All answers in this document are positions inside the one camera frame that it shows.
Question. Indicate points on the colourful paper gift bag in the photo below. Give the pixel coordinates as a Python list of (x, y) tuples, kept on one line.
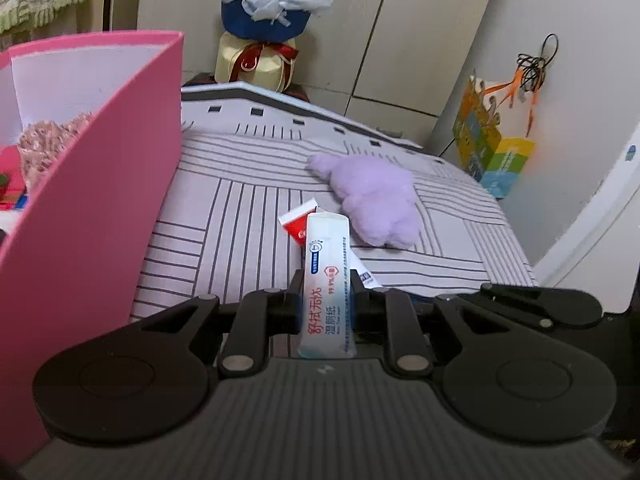
[(482, 145)]

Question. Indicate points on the red and white sachet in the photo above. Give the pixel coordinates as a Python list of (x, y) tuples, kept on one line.
[(295, 225)]

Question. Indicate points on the white wardrobe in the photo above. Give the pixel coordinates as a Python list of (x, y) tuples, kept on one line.
[(400, 35)]

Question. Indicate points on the pink knitted item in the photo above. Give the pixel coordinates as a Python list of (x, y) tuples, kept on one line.
[(45, 147)]

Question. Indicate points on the white wet wipe packet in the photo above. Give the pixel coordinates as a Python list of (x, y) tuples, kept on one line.
[(325, 280)]

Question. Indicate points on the blue wrapped flower bouquet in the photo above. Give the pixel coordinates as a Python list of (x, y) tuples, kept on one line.
[(270, 10)]

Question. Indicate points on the white door panel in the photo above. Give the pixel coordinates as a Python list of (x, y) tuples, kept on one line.
[(600, 220)]

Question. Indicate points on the striped bed sheet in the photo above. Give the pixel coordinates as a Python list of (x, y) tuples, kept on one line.
[(240, 200)]

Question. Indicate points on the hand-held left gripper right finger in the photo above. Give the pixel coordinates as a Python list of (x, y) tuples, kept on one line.
[(356, 305)]

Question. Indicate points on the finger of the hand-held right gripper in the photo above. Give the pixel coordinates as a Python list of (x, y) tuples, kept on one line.
[(550, 305)]

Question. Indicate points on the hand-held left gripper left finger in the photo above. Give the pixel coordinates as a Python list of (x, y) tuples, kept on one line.
[(295, 310)]

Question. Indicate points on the pink cardboard box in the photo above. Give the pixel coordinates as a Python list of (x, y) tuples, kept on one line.
[(90, 235)]

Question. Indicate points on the purple plush toy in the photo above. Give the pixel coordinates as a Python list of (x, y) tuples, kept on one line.
[(372, 195)]

